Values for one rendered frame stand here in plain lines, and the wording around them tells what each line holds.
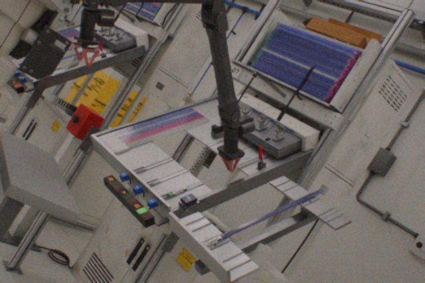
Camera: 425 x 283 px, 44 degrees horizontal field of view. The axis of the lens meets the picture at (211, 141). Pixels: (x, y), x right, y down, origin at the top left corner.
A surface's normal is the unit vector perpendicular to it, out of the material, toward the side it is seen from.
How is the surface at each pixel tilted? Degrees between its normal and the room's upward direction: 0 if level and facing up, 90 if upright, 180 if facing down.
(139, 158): 42
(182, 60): 90
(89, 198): 90
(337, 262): 90
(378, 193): 90
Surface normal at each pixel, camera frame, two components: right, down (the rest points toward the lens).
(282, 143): -0.02, -0.87
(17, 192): 0.40, 0.29
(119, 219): -0.62, -0.36
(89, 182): 0.58, 0.40
